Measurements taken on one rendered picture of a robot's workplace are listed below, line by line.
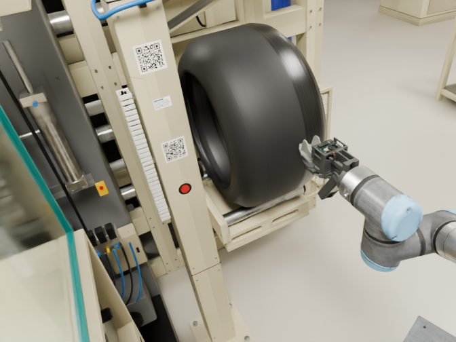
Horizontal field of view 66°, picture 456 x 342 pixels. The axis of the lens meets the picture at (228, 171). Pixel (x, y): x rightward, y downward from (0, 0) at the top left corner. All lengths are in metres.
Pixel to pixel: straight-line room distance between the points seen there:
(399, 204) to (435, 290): 1.55
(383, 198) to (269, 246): 1.62
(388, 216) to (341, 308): 1.38
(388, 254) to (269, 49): 0.61
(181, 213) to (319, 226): 1.39
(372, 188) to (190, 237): 0.75
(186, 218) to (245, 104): 0.51
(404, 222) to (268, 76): 0.50
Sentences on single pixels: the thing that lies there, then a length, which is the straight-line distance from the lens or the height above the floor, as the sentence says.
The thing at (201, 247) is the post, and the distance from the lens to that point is 1.40.
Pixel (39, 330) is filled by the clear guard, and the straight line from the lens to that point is 0.50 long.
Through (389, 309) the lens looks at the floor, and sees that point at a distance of 2.17.
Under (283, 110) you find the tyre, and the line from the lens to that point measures 0.98.
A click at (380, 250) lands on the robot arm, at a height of 1.15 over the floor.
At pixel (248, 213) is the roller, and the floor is 0.91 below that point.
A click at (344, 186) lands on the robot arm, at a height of 1.26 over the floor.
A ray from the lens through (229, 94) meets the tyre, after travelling 0.96.
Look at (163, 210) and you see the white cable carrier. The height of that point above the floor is 1.00.
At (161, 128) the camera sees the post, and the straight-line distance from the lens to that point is 1.05.
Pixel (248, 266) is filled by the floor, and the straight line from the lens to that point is 2.27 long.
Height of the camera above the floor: 1.81
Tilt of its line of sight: 37 degrees down
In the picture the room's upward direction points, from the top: 9 degrees counter-clockwise
